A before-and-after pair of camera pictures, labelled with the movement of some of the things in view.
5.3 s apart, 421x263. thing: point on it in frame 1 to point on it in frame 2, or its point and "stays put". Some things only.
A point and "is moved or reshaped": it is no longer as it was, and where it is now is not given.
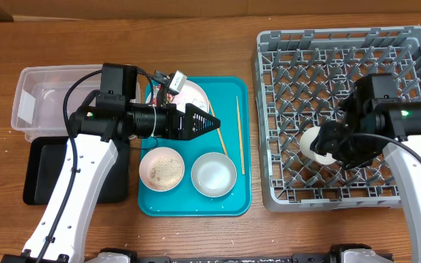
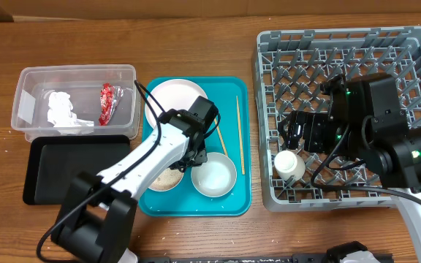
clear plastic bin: [42, 91] stays put
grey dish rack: [302, 79] stays put
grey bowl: [213, 174] stays put
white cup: [305, 143] is moved or reshaped
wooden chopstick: [218, 130] stays put
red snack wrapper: [156, 89] is moved or reshaped
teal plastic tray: [230, 104] stays put
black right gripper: [327, 143] to [314, 122]
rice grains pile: [164, 173] stays put
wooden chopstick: [243, 165] stays put
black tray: [43, 160] stays put
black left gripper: [188, 129] to [201, 155]
